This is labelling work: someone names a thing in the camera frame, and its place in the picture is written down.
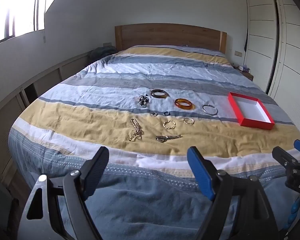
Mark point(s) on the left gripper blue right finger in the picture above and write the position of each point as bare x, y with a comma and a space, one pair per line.
199, 168

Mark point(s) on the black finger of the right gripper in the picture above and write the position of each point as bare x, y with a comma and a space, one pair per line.
284, 158

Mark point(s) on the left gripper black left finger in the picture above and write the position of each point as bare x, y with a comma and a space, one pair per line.
92, 171

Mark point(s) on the silver wristwatch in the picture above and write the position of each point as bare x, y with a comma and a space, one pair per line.
165, 138

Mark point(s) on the thin silver bangle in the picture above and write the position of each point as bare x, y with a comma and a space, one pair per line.
210, 109

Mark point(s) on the blue white gloved right hand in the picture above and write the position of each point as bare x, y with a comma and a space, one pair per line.
293, 213

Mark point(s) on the red shallow gift box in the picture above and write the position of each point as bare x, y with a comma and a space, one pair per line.
250, 112

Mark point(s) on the amber orange bangle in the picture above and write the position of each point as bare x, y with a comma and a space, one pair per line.
183, 104

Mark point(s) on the dark brown bangle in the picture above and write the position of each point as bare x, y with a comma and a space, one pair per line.
159, 93

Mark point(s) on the wooden nightstand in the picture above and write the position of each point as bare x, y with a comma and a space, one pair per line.
246, 74

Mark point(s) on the striped blue yellow duvet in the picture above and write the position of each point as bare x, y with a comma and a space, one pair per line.
148, 190

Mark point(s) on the low white side cabinet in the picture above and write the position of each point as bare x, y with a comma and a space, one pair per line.
13, 105

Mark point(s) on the dark grey blanket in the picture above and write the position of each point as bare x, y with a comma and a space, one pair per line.
100, 53

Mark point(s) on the white sliding wardrobe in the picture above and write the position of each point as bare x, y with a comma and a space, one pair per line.
273, 52

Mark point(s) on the wooden headboard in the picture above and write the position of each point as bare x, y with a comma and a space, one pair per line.
130, 35

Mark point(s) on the window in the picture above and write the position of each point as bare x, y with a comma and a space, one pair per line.
19, 17

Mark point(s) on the wall light switch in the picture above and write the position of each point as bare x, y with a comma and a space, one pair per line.
237, 53

